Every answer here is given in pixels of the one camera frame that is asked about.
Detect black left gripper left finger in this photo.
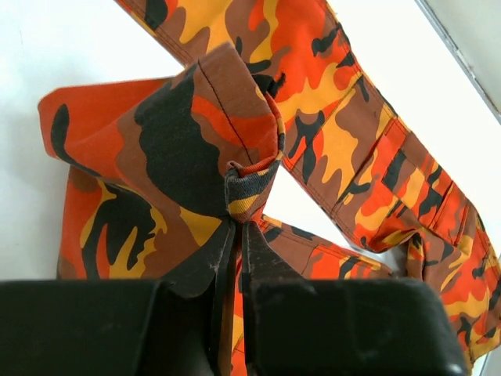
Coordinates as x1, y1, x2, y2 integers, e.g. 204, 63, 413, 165
1, 220, 236, 375

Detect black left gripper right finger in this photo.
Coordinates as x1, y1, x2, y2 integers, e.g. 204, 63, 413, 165
242, 222, 467, 375

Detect orange camouflage trousers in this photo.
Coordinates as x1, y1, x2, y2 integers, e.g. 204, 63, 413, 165
38, 1, 500, 367

